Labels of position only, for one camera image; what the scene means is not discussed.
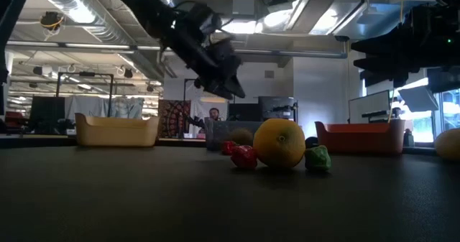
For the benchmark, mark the orange fruit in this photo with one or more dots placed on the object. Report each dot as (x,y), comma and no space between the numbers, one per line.
(279,143)
(241,136)

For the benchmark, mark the light blue cloth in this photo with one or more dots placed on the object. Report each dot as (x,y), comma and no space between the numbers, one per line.
(125,107)

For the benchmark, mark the wall vent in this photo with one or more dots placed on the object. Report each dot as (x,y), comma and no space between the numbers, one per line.
(269,74)

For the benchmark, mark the person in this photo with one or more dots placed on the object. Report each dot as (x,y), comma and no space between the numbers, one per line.
(214,114)

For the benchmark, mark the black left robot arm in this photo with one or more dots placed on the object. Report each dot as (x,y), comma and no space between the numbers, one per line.
(143,5)

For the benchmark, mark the black table mat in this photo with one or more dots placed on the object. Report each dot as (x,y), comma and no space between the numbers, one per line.
(143,199)

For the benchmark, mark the red chair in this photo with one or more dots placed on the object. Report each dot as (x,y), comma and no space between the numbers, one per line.
(14,119)

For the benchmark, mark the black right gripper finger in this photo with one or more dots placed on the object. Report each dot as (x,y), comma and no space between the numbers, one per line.
(384,64)
(388,44)

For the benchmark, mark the patterned tapestry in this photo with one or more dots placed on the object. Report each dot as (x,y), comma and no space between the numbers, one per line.
(174,118)

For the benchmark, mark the security camera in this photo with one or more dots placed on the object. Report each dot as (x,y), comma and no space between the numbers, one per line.
(342,38)

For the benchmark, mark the red bell pepper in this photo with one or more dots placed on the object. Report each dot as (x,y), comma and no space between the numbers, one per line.
(227,148)
(244,157)

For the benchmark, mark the yellow lemon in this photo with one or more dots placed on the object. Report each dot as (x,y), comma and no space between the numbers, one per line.
(449,143)

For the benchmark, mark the black monitor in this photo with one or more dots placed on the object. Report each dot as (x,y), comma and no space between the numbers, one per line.
(244,112)
(46,112)

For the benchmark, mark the dark equipment cabinet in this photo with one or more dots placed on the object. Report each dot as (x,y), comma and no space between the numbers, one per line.
(276,107)

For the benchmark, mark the dark bottle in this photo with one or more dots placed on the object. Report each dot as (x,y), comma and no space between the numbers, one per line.
(409,138)

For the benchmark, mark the grey ceiling pipe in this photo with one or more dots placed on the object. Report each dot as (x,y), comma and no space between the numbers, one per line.
(90,45)

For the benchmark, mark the yellow plastic basket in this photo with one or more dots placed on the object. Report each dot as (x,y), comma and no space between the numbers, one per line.
(115,132)

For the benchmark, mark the grey plastic basket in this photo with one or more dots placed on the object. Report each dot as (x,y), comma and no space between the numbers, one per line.
(215,134)

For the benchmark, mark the green bell pepper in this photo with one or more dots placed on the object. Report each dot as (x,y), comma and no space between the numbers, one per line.
(317,158)

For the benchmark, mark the black background robot arm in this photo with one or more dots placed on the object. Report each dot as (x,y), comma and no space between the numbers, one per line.
(196,121)

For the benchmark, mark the tilted grey monitor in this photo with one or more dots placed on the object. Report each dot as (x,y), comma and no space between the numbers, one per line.
(418,98)

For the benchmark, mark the orange plastic basket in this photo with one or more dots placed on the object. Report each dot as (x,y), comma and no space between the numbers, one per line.
(359,139)

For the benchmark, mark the white curtain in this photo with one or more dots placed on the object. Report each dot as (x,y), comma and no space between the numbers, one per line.
(203,107)

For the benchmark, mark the black frame stand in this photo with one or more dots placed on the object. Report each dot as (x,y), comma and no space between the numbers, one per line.
(185,102)
(87,74)

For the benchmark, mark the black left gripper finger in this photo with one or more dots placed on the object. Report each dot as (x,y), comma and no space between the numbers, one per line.
(217,90)
(235,89)

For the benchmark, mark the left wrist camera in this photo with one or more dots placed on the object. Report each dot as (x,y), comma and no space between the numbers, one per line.
(211,21)

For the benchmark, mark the grey ceiling box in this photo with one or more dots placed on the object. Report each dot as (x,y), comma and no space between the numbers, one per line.
(243,5)

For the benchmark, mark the white cloth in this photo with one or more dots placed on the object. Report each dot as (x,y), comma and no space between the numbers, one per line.
(86,105)

